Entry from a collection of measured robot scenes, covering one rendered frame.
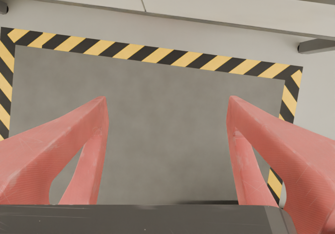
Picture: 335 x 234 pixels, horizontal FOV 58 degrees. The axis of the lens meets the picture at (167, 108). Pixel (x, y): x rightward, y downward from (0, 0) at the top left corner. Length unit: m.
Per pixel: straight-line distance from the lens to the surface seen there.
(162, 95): 1.17
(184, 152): 1.21
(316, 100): 1.31
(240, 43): 1.21
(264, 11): 0.65
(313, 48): 1.15
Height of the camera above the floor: 1.17
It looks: 84 degrees down
